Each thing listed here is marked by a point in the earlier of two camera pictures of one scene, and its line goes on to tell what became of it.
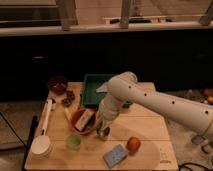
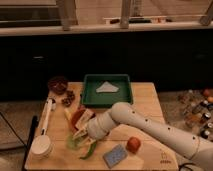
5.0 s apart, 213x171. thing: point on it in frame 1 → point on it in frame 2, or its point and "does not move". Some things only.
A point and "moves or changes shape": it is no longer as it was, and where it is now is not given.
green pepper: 96,128 moves or changes shape
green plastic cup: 73,141 does not move
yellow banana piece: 67,113 does not move
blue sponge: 115,156 does not move
